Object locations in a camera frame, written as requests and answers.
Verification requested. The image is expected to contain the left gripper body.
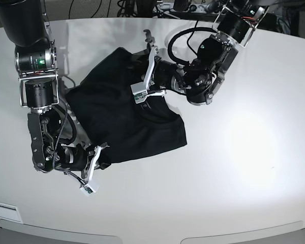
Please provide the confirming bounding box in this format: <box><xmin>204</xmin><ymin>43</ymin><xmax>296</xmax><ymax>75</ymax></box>
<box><xmin>139</xmin><ymin>29</ymin><xmax>186</xmax><ymax>97</ymax></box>

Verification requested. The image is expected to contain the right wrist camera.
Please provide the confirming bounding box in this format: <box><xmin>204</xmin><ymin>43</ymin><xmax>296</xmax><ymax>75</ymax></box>
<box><xmin>80</xmin><ymin>180</ymin><xmax>99</xmax><ymax>196</ymax></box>

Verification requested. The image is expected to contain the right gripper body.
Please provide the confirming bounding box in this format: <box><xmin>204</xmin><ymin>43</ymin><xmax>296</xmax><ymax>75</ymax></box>
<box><xmin>58</xmin><ymin>143</ymin><xmax>110</xmax><ymax>185</ymax></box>

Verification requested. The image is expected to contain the black equipment box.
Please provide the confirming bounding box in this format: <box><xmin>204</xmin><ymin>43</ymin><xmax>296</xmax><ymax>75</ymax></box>
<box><xmin>258</xmin><ymin>13</ymin><xmax>278</xmax><ymax>33</ymax></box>

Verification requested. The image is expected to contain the black T-shirt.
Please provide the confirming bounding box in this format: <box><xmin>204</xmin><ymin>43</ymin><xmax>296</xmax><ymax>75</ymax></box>
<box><xmin>65</xmin><ymin>48</ymin><xmax>187</xmax><ymax>164</ymax></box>

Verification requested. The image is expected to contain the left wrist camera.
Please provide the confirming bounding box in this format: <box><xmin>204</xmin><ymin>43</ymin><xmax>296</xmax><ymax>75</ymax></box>
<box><xmin>131</xmin><ymin>82</ymin><xmax>148</xmax><ymax>104</ymax></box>

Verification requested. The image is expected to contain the white label plate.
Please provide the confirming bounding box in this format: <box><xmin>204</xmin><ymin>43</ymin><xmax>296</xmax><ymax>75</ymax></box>
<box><xmin>0</xmin><ymin>202</ymin><xmax>23</xmax><ymax>224</ymax></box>

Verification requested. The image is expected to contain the white power strip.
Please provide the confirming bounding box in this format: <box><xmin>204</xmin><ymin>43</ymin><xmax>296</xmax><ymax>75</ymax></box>
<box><xmin>154</xmin><ymin>1</ymin><xmax>226</xmax><ymax>16</ymax></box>

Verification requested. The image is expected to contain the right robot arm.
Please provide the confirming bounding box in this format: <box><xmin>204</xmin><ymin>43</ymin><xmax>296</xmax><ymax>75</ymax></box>
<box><xmin>0</xmin><ymin>1</ymin><xmax>102</xmax><ymax>189</ymax></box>

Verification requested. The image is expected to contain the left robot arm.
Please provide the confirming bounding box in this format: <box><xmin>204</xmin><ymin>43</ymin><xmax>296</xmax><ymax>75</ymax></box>
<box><xmin>131</xmin><ymin>1</ymin><xmax>275</xmax><ymax>106</ymax></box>

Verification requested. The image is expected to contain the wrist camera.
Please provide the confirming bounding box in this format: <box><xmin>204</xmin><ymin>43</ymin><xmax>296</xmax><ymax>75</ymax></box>
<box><xmin>131</xmin><ymin>82</ymin><xmax>148</xmax><ymax>104</ymax></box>
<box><xmin>80</xmin><ymin>180</ymin><xmax>99</xmax><ymax>196</ymax></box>

